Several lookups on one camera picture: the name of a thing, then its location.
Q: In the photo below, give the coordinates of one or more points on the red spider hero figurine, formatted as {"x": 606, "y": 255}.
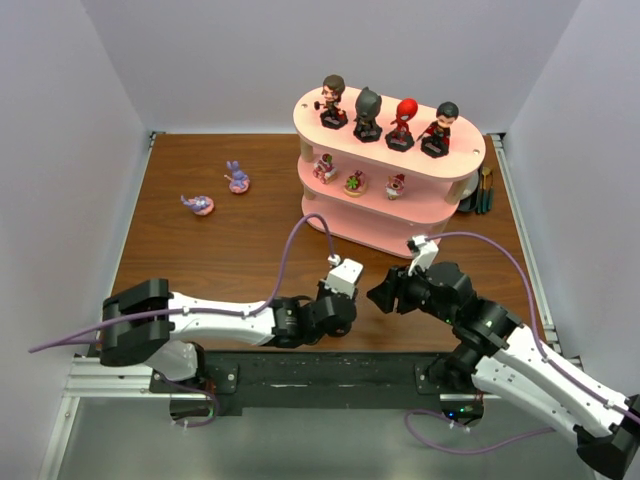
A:
{"x": 400, "y": 137}

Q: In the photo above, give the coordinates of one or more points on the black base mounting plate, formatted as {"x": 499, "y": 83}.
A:
{"x": 326, "y": 380}

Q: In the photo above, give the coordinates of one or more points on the pink three-tier oval shelf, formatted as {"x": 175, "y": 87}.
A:
{"x": 433, "y": 186}

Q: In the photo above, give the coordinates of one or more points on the pink yellow character toy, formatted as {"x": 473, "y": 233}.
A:
{"x": 395, "y": 186}

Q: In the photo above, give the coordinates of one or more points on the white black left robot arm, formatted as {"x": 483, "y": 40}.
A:
{"x": 149, "y": 324}

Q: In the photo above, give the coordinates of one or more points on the purple bunny toy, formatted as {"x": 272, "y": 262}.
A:
{"x": 199, "y": 205}
{"x": 239, "y": 181}

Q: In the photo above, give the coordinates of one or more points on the red white cake toy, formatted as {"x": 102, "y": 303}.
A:
{"x": 324, "y": 169}

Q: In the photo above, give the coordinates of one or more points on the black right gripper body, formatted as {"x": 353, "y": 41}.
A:
{"x": 397, "y": 288}

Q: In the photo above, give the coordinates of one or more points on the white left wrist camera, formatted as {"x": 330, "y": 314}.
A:
{"x": 344, "y": 278}

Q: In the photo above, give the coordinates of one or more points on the pink donut toy green star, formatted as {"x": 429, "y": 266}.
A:
{"x": 356, "y": 184}

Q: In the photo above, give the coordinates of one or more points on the brown-haired hero figurine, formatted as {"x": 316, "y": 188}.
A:
{"x": 331, "y": 114}

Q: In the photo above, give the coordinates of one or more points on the dark tools behind shelf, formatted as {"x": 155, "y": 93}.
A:
{"x": 478, "y": 194}

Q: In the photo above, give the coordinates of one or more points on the purple bunny toy upright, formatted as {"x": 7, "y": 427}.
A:
{"x": 239, "y": 181}

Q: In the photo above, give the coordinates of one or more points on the black-haired figurine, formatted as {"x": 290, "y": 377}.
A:
{"x": 435, "y": 139}

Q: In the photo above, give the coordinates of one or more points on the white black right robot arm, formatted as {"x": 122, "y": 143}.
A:
{"x": 501, "y": 355}

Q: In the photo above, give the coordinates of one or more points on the black bat-masked figurine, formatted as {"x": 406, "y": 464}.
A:
{"x": 367, "y": 107}

